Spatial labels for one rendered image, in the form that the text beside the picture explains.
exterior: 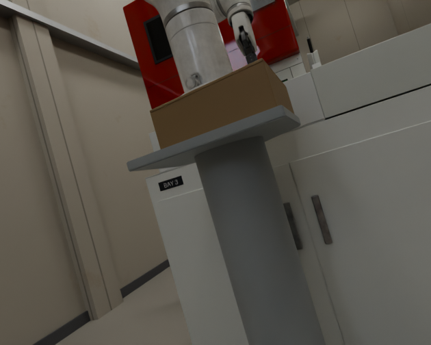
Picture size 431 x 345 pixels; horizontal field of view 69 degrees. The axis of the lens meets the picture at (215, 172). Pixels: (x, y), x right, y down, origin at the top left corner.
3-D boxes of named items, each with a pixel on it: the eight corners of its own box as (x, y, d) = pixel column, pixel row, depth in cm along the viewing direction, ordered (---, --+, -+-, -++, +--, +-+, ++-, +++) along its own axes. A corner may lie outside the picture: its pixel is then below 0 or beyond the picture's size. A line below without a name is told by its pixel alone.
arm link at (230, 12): (232, 26, 107) (234, 33, 107) (222, 10, 99) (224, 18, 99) (254, 15, 105) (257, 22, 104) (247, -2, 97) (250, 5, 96)
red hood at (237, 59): (201, 123, 241) (180, 49, 244) (306, 83, 215) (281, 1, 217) (150, 109, 170) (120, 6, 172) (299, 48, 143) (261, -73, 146)
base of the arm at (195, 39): (227, 74, 58) (198, -17, 59) (156, 113, 68) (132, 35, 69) (267, 86, 74) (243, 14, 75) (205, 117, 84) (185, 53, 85)
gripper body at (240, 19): (234, 31, 107) (242, 59, 104) (224, 13, 98) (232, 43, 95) (255, 22, 105) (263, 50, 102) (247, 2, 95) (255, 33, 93)
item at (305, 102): (172, 172, 115) (161, 135, 115) (324, 122, 97) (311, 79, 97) (159, 173, 106) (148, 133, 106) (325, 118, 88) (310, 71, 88)
